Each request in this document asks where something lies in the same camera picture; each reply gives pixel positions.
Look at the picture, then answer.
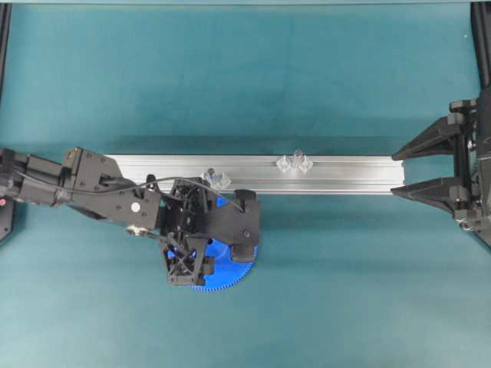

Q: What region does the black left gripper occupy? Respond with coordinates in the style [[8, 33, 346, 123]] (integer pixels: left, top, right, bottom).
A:
[[159, 177, 261, 286]]

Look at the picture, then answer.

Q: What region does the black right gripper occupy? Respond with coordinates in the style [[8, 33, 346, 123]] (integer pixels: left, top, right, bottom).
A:
[[390, 87, 490, 244]]

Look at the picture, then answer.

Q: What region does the large blue plastic gear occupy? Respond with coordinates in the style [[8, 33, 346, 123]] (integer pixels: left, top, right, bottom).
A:
[[193, 215, 258, 291]]

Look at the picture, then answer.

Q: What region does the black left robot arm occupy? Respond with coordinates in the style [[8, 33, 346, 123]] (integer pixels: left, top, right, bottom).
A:
[[1, 148, 261, 287]]

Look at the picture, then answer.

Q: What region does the left steel shaft with clear mount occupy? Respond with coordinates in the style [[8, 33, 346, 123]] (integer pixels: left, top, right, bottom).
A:
[[201, 168, 232, 191]]

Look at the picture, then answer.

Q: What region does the steel shaft with clear mount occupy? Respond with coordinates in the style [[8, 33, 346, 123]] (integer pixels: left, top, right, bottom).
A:
[[201, 168, 232, 191], [275, 149, 314, 173]]

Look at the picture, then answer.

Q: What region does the aluminium extrusion rail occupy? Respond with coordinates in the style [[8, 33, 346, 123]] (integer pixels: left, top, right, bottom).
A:
[[113, 155, 405, 195]]

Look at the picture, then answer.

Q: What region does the right steel shaft with clear mount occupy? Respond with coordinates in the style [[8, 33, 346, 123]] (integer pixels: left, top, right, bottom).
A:
[[275, 149, 314, 173]]

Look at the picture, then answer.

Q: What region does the black right frame post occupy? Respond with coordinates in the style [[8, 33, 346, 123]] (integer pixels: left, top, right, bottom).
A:
[[470, 1, 490, 89]]

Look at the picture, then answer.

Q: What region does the black frame post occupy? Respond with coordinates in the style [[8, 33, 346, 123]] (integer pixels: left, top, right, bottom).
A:
[[0, 2, 12, 93], [470, 1, 490, 89]]

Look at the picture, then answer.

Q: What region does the black camera cable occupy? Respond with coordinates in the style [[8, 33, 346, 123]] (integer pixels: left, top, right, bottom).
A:
[[15, 168, 246, 215]]

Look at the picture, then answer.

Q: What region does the black left frame post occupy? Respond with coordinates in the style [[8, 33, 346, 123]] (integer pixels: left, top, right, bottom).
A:
[[0, 2, 12, 93]]

